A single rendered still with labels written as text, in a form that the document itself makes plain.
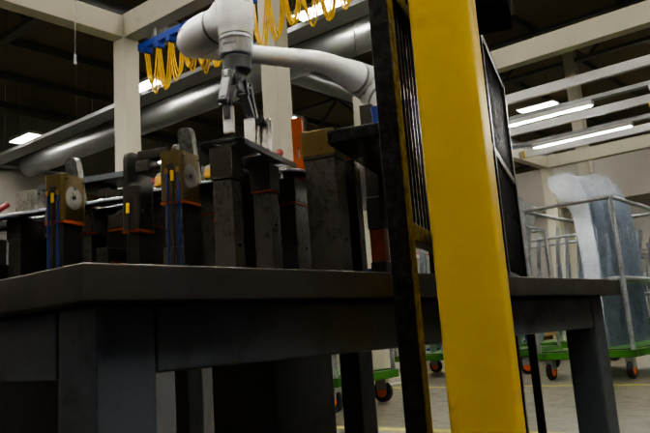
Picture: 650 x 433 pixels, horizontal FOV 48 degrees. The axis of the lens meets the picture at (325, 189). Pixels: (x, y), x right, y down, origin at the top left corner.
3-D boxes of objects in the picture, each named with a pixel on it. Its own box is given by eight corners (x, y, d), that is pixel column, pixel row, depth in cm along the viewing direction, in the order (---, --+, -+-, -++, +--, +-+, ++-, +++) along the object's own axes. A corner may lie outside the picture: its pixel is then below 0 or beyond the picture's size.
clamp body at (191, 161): (153, 306, 158) (149, 150, 165) (182, 306, 169) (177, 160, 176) (180, 303, 156) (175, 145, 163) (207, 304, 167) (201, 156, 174)
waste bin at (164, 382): (130, 441, 496) (128, 331, 510) (189, 430, 534) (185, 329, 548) (177, 444, 465) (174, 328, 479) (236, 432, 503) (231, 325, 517)
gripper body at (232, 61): (231, 66, 199) (232, 99, 197) (216, 55, 191) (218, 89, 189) (256, 61, 196) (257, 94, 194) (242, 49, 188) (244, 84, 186)
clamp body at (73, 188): (33, 318, 172) (34, 174, 179) (67, 318, 183) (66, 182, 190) (55, 316, 170) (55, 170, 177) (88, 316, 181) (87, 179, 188)
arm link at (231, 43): (212, 35, 192) (213, 56, 191) (243, 28, 189) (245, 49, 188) (228, 46, 200) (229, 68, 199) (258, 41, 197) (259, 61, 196)
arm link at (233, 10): (264, 36, 195) (233, 51, 204) (261, -18, 198) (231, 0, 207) (231, 25, 187) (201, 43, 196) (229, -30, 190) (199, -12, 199)
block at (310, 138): (310, 293, 158) (300, 131, 165) (323, 294, 165) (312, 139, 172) (345, 290, 155) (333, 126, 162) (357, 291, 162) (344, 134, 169)
